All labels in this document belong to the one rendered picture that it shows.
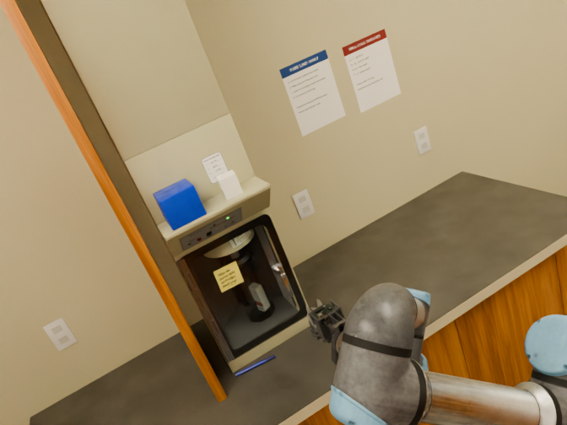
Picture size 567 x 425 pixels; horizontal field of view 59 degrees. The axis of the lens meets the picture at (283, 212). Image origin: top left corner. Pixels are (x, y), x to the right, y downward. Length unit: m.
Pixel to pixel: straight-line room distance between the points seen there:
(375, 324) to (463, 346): 0.99
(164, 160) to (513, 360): 1.37
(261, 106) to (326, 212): 0.53
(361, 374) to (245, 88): 1.31
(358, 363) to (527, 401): 0.35
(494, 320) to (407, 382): 1.02
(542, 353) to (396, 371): 0.36
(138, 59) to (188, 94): 0.15
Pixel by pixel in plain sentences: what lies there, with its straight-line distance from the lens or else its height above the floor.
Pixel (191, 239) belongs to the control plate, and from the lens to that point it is 1.40.
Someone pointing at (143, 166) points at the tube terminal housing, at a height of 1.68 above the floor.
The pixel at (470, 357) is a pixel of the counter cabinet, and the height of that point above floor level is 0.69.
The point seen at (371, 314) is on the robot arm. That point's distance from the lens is 0.83.
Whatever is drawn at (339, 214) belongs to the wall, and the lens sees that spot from 2.16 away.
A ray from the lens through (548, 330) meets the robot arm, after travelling 1.11.
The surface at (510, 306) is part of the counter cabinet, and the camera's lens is 1.87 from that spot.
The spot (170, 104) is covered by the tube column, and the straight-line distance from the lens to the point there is 1.39.
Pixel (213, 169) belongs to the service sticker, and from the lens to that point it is 1.44.
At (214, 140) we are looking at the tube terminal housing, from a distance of 1.43.
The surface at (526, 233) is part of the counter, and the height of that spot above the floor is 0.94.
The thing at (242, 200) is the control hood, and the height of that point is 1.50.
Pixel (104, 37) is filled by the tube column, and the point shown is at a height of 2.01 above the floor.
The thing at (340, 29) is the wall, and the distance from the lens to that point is 2.08.
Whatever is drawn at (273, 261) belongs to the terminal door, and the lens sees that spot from 1.57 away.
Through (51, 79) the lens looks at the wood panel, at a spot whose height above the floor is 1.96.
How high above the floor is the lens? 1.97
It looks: 23 degrees down
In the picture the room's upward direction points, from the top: 21 degrees counter-clockwise
